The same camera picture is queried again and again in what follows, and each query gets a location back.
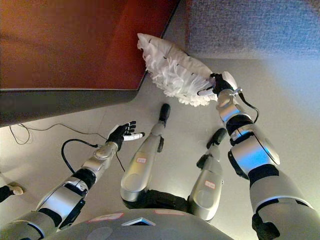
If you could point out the dark grey rounded desk top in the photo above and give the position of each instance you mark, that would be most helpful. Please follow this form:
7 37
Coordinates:
50 105

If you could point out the beige shoe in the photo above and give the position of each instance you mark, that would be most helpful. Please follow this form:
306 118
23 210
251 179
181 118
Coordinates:
17 190

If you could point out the black trouser leg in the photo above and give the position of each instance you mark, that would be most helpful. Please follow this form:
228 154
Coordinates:
4 193

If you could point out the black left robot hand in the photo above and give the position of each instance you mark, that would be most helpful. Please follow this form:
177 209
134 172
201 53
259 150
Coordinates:
118 135

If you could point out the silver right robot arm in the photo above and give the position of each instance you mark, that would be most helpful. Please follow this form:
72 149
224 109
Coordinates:
250 150

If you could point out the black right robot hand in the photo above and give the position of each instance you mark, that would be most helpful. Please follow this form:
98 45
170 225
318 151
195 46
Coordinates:
222 83

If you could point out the grey fabric armchair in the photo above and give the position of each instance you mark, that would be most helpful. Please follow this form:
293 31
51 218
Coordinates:
250 25

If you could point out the silver right robot leg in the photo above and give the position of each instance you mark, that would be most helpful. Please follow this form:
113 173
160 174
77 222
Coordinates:
207 185

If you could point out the white fringed pillow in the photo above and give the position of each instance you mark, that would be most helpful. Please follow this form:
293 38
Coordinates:
175 67

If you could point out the silver left robot leg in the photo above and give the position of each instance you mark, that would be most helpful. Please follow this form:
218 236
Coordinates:
140 170

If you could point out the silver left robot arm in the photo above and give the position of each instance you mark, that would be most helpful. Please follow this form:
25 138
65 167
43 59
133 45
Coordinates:
62 197

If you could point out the black robot pelvis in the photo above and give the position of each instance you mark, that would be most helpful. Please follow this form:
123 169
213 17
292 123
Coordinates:
165 197

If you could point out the silver robot leg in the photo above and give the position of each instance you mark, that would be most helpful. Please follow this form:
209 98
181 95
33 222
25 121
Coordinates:
140 170
207 185

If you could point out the grey robot torso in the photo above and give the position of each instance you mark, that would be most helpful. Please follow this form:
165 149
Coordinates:
140 230

